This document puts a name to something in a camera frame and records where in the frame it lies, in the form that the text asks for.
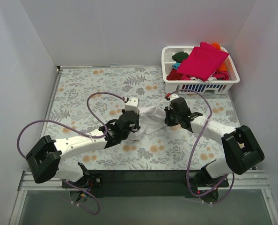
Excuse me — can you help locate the dark red t shirt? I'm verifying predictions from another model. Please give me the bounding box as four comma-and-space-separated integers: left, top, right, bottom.
166, 69, 183, 81

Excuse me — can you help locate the aluminium frame rail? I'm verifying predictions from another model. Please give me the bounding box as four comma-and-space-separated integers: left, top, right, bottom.
17, 171, 65, 192

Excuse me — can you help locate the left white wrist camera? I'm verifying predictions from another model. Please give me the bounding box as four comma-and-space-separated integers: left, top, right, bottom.
124, 97, 139, 114

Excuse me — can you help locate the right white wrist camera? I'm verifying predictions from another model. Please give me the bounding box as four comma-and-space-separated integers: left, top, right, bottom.
165, 93, 179, 101

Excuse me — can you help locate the white plastic basket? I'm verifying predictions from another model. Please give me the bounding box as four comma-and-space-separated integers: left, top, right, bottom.
161, 46, 240, 94

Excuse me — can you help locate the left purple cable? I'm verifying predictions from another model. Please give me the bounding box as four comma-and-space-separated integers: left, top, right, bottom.
16, 92, 130, 215

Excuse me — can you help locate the white t shirt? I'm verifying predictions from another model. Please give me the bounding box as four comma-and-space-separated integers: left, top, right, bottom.
124, 106, 167, 143

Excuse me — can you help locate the teal t shirt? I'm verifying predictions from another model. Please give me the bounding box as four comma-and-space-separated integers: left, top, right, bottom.
172, 62, 181, 70

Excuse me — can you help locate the purple cable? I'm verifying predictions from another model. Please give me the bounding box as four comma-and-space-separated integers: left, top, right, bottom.
169, 89, 235, 203
16, 92, 130, 215

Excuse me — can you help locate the floral patterned table mat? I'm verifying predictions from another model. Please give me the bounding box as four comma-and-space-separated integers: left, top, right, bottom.
35, 67, 251, 171

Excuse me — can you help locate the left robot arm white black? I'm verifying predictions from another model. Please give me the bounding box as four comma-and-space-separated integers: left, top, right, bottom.
26, 111, 140, 187

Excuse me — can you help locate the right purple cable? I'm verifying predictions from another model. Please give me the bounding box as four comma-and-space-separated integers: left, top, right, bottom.
169, 89, 235, 203

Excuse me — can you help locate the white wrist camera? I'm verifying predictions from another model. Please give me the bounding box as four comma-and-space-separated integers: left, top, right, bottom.
124, 97, 139, 114
165, 93, 179, 101

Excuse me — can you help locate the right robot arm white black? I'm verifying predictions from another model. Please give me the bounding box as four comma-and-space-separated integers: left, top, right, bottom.
164, 95, 265, 186

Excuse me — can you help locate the orange t shirt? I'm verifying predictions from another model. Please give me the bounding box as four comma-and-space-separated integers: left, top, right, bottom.
211, 42, 228, 73

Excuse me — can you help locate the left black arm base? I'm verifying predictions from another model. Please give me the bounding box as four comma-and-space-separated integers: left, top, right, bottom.
69, 173, 103, 188

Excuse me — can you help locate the magenta folded t shirt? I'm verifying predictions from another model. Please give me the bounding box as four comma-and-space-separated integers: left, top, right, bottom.
177, 42, 229, 82

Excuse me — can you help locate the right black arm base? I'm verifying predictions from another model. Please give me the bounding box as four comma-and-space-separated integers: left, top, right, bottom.
189, 172, 229, 204

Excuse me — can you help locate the dark green t shirt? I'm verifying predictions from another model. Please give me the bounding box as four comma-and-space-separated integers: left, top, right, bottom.
172, 52, 189, 63

